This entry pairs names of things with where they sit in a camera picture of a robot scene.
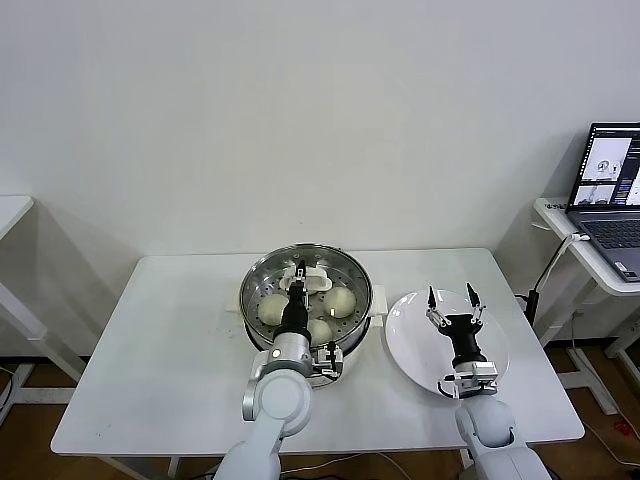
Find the grey open laptop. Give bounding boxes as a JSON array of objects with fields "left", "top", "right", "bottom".
[{"left": 565, "top": 123, "right": 640, "bottom": 284}]

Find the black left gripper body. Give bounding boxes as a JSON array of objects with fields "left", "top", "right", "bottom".
[{"left": 276, "top": 292, "right": 313, "bottom": 335}]

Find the stainless steel steamer basket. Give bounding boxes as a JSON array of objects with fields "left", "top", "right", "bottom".
[{"left": 239, "top": 243, "right": 375, "bottom": 354}]

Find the white round plate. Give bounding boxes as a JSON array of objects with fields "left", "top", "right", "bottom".
[{"left": 384, "top": 289, "right": 511, "bottom": 399}]

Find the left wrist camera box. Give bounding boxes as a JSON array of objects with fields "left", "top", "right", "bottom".
[{"left": 312, "top": 341, "right": 347, "bottom": 382}]

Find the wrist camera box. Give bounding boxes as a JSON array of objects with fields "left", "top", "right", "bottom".
[
  {"left": 312, "top": 341, "right": 347, "bottom": 382},
  {"left": 452, "top": 360, "right": 500, "bottom": 399}
]

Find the white empty side table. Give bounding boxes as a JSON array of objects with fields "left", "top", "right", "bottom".
[{"left": 0, "top": 193, "right": 89, "bottom": 386}]

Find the glass lid with white handle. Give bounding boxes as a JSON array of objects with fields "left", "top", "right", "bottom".
[{"left": 239, "top": 243, "right": 374, "bottom": 346}]

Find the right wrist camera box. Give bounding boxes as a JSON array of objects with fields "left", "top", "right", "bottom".
[{"left": 452, "top": 360, "right": 500, "bottom": 399}]

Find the white laptop side table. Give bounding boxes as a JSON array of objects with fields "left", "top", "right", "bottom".
[{"left": 532, "top": 197, "right": 640, "bottom": 416}]

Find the white electric cooker base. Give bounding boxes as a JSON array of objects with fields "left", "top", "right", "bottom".
[{"left": 227, "top": 284, "right": 390, "bottom": 389}]

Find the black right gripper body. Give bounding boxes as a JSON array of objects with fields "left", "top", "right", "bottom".
[{"left": 434, "top": 313, "right": 487, "bottom": 370}]

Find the white steamed baozi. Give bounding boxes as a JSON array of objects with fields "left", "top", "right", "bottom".
[
  {"left": 323, "top": 287, "right": 357, "bottom": 319},
  {"left": 258, "top": 294, "right": 290, "bottom": 325},
  {"left": 307, "top": 319, "right": 334, "bottom": 345}
]

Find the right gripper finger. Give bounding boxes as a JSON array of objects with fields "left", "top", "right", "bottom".
[
  {"left": 425, "top": 285, "right": 454, "bottom": 330},
  {"left": 464, "top": 282, "right": 489, "bottom": 327}
]

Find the black and white charging cable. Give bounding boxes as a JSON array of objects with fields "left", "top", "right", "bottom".
[{"left": 517, "top": 232, "right": 591, "bottom": 326}]

